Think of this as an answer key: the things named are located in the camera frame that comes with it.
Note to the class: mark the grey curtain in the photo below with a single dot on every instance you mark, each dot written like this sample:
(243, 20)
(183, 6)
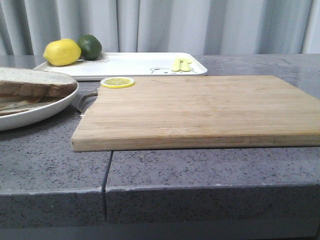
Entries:
(198, 27)

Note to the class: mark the white round plate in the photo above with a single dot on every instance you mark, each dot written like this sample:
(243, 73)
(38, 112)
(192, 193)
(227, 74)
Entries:
(22, 119)

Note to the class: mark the green lime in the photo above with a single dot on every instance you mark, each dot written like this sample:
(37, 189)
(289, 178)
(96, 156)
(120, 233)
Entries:
(90, 46)

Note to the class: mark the lemon slice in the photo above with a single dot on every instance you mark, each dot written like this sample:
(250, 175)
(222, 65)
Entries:
(117, 82)

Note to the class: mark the wooden cutting board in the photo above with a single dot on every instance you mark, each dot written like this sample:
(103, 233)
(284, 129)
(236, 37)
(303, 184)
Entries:
(186, 112)

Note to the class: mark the white rectangular bear tray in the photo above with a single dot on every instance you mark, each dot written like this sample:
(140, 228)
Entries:
(127, 64)

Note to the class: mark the yellow lemon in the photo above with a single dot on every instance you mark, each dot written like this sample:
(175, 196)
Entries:
(62, 52)

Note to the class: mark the yellow plastic fork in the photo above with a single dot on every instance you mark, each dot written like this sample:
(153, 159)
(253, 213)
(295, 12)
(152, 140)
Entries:
(176, 66)

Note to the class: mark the bread slice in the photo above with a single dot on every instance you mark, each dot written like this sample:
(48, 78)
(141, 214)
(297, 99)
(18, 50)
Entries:
(43, 102)
(35, 83)

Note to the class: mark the fried egg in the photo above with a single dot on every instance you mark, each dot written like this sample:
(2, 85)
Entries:
(9, 102)

